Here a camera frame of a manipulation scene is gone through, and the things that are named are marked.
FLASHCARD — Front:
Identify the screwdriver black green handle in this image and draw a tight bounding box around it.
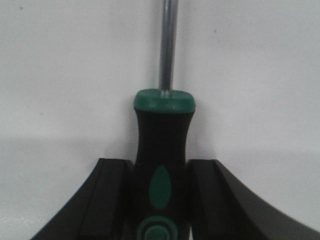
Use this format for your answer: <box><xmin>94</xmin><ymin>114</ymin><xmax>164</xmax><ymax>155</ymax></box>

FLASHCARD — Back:
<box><xmin>130</xmin><ymin>0</ymin><xmax>196</xmax><ymax>240</ymax></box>

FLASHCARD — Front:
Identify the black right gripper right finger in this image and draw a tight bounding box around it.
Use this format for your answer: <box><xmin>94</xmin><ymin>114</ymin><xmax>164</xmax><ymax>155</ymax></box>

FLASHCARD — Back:
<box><xmin>187</xmin><ymin>159</ymin><xmax>320</xmax><ymax>240</ymax></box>

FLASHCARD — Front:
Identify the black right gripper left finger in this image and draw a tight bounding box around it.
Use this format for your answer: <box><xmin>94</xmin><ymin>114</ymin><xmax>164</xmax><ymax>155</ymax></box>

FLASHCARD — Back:
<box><xmin>33</xmin><ymin>158</ymin><xmax>135</xmax><ymax>240</ymax></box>

